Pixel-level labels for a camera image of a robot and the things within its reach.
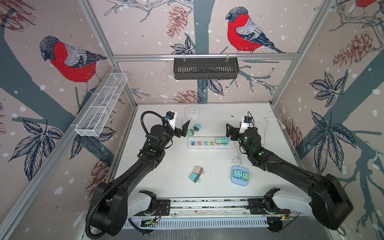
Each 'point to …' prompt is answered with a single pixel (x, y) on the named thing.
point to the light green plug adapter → (245, 177)
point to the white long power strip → (211, 143)
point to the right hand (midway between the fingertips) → (231, 125)
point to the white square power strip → (191, 112)
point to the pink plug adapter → (198, 170)
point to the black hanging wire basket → (202, 68)
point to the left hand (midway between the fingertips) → (181, 117)
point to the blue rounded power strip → (238, 181)
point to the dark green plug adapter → (190, 132)
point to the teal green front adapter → (194, 177)
